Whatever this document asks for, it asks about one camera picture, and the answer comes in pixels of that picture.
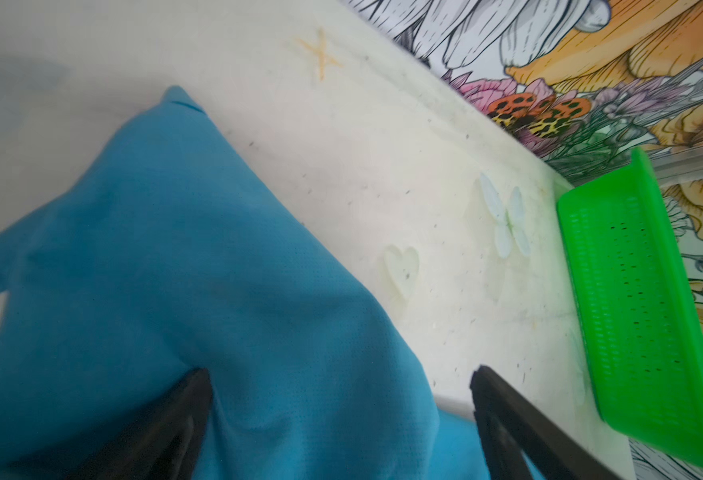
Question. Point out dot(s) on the blue t shirt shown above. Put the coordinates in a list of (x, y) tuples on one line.
[(170, 255)]

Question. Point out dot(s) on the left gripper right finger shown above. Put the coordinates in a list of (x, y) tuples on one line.
[(517, 439)]

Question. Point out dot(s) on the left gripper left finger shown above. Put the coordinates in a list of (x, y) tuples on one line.
[(164, 443)]

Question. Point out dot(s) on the green plastic basket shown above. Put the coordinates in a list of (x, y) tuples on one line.
[(643, 341)]

